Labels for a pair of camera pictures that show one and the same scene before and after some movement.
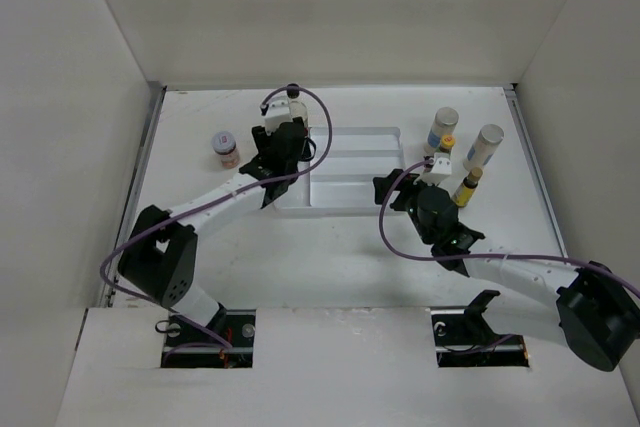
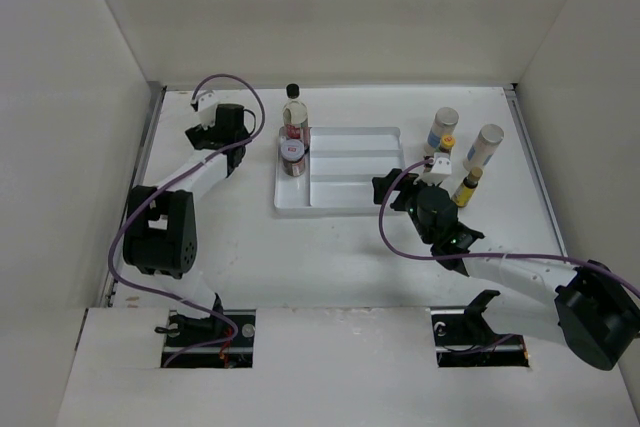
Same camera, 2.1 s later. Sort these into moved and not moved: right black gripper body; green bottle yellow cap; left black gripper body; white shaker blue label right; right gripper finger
Moved: left black gripper body
Not moved: right gripper finger; right black gripper body; white shaker blue label right; green bottle yellow cap
